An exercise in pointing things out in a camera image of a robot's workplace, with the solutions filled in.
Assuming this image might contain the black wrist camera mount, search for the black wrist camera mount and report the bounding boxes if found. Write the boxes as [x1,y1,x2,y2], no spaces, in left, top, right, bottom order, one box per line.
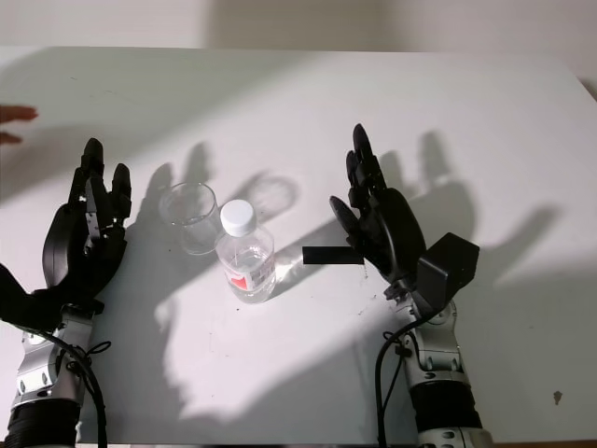
[416,231,481,324]
[0,263,64,333]

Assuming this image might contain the clear plastic cup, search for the clear plastic cup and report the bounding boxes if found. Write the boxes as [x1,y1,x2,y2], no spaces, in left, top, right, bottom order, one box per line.
[159,182,219,257]

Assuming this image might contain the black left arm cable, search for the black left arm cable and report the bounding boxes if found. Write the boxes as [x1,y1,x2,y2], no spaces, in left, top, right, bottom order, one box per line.
[27,326,114,448]

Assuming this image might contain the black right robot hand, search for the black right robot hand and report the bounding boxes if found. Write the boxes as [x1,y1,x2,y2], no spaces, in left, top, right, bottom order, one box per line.
[329,123,428,301]

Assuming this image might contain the black tape rectangle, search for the black tape rectangle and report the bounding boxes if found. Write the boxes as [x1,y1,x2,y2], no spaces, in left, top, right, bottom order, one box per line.
[301,245,365,267]

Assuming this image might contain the clear water bottle white cap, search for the clear water bottle white cap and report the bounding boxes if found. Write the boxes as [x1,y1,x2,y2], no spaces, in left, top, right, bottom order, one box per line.
[214,199,278,305]

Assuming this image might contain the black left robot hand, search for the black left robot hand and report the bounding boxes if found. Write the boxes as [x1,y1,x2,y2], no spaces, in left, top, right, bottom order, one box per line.
[41,137,134,312]

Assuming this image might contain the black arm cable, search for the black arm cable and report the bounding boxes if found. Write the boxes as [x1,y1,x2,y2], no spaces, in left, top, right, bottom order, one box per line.
[27,326,114,448]
[374,321,421,448]

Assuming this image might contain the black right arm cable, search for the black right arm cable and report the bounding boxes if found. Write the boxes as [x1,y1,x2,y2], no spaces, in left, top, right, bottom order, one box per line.
[374,321,421,448]

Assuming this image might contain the person's hand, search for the person's hand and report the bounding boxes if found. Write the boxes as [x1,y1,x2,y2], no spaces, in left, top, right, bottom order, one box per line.
[0,105,39,145]

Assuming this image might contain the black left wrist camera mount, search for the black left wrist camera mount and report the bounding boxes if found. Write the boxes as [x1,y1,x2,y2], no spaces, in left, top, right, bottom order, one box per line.
[0,263,64,333]

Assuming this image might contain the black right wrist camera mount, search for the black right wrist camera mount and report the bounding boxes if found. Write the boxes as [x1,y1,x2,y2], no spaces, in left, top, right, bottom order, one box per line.
[416,231,481,324]

